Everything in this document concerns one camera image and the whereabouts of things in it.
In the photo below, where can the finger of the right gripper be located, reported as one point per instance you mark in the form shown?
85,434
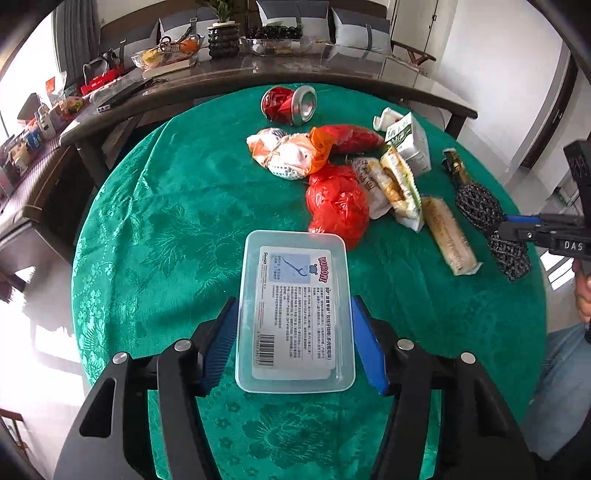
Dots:
523,232
532,219

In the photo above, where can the crushed red soda can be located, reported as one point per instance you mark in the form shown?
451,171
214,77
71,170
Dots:
282,105

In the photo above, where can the dark wooden long table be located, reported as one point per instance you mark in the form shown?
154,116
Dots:
376,74

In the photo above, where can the red plastic bag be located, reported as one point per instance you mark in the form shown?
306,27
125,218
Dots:
337,204

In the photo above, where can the clear plastic box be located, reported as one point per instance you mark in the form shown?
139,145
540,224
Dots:
295,327

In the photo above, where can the green yellow snack bag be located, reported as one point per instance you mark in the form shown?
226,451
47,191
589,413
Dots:
408,211

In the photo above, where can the grey white cushion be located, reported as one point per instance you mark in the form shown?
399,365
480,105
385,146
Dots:
312,17
362,31
176,24

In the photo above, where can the potted green plant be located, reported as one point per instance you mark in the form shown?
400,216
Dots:
223,35

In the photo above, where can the glass fruit bowl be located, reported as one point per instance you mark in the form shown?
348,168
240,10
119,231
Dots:
182,51

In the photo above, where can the blue jeans leg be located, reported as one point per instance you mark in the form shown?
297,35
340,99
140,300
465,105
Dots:
561,400

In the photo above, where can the white green milk carton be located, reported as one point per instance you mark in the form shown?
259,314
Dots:
408,136

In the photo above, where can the tray of dark grapes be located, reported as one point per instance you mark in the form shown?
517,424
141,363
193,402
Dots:
276,40

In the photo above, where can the person's hand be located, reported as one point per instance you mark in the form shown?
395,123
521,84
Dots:
582,292

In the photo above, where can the beige cracker packet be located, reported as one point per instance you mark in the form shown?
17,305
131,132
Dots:
449,237

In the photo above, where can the grey curtain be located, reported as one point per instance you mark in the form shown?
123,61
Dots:
76,37

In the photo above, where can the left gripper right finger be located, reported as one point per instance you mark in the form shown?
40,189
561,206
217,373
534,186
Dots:
479,437

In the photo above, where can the black laptop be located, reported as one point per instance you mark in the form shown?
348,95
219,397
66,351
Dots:
122,92

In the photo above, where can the crumpled white tissue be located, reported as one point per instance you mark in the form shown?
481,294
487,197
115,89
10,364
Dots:
387,118

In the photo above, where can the wooden armchair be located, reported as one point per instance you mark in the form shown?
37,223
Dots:
417,57

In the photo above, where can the orange white plastic bag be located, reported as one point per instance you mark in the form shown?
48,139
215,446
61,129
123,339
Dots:
291,156

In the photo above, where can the red snack wrapper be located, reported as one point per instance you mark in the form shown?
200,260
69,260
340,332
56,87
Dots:
351,139

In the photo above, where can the red box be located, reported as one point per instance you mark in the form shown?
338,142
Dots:
101,80

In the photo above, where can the white bread wrapper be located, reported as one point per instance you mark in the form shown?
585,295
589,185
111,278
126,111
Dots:
379,205

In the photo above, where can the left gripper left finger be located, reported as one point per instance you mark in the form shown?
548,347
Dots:
110,438

